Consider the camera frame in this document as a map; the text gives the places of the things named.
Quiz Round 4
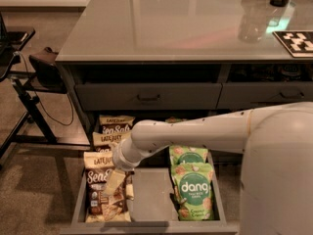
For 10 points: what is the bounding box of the black cable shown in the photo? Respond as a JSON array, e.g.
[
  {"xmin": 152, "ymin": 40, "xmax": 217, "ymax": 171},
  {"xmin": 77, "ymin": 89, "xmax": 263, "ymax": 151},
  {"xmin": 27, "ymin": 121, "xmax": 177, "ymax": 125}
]
[{"xmin": 13, "ymin": 51, "xmax": 75, "ymax": 127}]

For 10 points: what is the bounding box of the grey top right drawer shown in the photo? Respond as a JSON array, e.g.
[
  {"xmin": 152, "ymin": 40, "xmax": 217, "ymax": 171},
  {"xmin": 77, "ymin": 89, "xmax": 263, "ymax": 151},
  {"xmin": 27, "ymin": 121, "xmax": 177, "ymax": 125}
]
[{"xmin": 217, "ymin": 81, "xmax": 313, "ymax": 110}]

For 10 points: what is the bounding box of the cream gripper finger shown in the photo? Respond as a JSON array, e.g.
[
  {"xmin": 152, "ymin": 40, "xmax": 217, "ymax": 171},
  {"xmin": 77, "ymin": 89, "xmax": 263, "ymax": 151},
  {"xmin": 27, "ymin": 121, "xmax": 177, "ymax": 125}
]
[{"xmin": 101, "ymin": 194, "xmax": 122, "ymax": 221}]

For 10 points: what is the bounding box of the grey counter cabinet frame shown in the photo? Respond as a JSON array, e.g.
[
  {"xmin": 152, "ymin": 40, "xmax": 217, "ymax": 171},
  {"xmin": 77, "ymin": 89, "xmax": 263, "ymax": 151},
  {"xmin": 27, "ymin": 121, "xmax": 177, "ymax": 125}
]
[{"xmin": 57, "ymin": 57, "xmax": 313, "ymax": 138}]

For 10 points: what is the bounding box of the front green Dang chip bag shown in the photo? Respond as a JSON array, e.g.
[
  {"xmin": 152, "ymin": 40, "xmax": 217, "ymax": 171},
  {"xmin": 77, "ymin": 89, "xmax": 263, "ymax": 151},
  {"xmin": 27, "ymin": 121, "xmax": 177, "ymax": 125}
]
[{"xmin": 171, "ymin": 163, "xmax": 214, "ymax": 221}]

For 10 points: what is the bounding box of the open grey middle drawer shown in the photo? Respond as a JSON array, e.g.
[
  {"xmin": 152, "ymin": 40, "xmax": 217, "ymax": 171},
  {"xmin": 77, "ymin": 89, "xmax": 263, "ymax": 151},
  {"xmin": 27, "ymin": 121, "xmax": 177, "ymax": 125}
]
[{"xmin": 60, "ymin": 152, "xmax": 239, "ymax": 235}]

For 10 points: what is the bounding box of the rear green Dang chip bag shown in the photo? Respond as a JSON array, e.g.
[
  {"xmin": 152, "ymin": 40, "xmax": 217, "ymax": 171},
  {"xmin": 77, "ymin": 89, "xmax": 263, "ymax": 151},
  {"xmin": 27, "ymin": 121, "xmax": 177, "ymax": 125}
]
[{"xmin": 165, "ymin": 117, "xmax": 187, "ymax": 123}]

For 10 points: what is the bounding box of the green dang chip bag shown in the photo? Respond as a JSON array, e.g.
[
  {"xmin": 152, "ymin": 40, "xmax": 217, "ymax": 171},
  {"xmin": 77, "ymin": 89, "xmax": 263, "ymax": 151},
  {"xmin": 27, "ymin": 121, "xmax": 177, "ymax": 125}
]
[
  {"xmin": 171, "ymin": 163, "xmax": 214, "ymax": 221},
  {"xmin": 169, "ymin": 145, "xmax": 208, "ymax": 165},
  {"xmin": 165, "ymin": 117, "xmax": 187, "ymax": 123}
]

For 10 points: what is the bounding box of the black chair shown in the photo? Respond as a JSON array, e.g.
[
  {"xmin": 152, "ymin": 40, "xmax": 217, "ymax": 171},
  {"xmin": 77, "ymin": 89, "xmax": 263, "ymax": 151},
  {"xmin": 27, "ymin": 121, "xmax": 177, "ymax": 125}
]
[{"xmin": 0, "ymin": 14, "xmax": 89, "ymax": 157}]

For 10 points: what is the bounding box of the black and white marker tag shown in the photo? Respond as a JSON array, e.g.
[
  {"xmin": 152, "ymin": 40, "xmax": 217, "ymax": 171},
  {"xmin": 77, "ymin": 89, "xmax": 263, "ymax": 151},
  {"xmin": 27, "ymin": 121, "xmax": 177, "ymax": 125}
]
[{"xmin": 273, "ymin": 30, "xmax": 313, "ymax": 58}]

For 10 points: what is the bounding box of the brown sea salt chip bag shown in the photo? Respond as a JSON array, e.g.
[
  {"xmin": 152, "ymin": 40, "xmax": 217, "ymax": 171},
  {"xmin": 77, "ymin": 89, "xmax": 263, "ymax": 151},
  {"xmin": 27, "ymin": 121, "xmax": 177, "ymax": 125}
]
[
  {"xmin": 99, "ymin": 116, "xmax": 135, "ymax": 134},
  {"xmin": 92, "ymin": 130, "xmax": 136, "ymax": 201},
  {"xmin": 84, "ymin": 152, "xmax": 131, "ymax": 223}
]

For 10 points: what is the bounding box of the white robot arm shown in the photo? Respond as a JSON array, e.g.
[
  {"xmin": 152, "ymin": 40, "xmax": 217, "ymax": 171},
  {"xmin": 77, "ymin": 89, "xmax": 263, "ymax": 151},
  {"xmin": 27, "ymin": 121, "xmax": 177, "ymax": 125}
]
[{"xmin": 112, "ymin": 102, "xmax": 313, "ymax": 235}]

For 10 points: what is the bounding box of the grey top left drawer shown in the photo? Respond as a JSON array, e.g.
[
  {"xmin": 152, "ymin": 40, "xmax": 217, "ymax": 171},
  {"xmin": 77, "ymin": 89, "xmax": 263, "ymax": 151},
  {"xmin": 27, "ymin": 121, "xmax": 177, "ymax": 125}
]
[{"xmin": 75, "ymin": 83, "xmax": 221, "ymax": 111}]

